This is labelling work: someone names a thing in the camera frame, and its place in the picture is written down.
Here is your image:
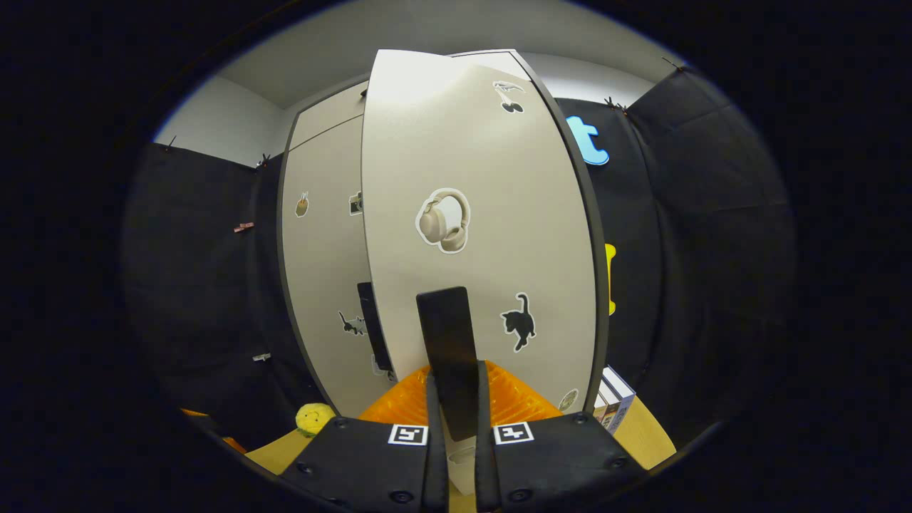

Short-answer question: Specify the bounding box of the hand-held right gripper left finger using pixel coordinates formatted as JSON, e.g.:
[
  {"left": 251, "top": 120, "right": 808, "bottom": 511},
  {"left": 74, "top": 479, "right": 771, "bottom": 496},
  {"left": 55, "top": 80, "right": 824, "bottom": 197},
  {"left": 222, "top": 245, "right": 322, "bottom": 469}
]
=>
[{"left": 280, "top": 363, "right": 451, "bottom": 513}]

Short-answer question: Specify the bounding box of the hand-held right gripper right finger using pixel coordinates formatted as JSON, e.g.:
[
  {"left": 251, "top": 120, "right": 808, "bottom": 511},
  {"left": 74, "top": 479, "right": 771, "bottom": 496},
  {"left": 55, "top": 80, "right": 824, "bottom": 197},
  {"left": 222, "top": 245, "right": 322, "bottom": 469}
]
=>
[{"left": 474, "top": 360, "right": 648, "bottom": 513}]

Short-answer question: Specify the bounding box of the black door handle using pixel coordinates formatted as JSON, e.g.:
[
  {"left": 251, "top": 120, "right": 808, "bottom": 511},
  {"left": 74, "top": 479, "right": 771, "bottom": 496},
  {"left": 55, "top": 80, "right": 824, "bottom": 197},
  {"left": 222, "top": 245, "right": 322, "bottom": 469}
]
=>
[
  {"left": 416, "top": 286, "right": 480, "bottom": 442},
  {"left": 357, "top": 281, "right": 395, "bottom": 373}
]

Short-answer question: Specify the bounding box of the cabinet door with camera sticker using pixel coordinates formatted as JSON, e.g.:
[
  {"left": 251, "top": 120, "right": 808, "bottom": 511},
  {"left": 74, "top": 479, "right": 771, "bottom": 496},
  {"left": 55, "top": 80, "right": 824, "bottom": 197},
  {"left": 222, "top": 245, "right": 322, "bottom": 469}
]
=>
[{"left": 282, "top": 116, "right": 396, "bottom": 418}]

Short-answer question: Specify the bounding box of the grey double-door shoe cabinet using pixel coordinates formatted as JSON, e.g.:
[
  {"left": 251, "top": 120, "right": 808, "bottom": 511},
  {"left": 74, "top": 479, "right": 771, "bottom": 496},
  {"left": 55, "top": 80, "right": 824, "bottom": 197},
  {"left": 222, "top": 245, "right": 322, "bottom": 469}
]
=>
[{"left": 276, "top": 48, "right": 611, "bottom": 421}]

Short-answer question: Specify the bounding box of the cabinet door with headphone sticker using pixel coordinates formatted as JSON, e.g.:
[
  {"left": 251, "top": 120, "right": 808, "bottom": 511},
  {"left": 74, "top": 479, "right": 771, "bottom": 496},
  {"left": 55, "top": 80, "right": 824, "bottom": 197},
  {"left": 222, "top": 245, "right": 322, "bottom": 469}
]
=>
[{"left": 361, "top": 48, "right": 598, "bottom": 496}]

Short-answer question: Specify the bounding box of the yellow plush toy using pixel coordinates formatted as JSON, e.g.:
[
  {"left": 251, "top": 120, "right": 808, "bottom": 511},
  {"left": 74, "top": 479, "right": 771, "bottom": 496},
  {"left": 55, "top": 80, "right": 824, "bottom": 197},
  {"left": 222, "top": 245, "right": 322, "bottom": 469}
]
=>
[{"left": 295, "top": 403, "right": 337, "bottom": 437}]

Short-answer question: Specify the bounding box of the black backdrop cloth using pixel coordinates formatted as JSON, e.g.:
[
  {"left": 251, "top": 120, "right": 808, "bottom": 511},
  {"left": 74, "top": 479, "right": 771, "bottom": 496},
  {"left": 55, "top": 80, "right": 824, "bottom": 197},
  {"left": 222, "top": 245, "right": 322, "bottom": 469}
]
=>
[{"left": 121, "top": 68, "right": 795, "bottom": 457}]

